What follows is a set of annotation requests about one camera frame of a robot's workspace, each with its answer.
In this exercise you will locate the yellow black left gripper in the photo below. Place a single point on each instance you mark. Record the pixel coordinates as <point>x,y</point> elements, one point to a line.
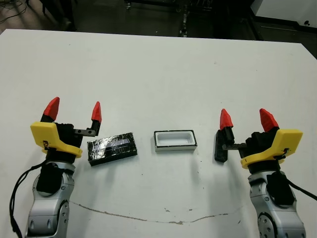
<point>44,134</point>

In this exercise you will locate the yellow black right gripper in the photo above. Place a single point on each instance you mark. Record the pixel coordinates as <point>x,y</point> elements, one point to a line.
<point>284,143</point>

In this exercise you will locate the slim black camera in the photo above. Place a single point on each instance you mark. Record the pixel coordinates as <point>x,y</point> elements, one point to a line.
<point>220,155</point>

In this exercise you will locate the glossy black box lid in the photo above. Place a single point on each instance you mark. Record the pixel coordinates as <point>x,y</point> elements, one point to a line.
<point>111,148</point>

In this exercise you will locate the white camera box base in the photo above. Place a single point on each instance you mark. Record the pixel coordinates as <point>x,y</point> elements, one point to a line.
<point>173,148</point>

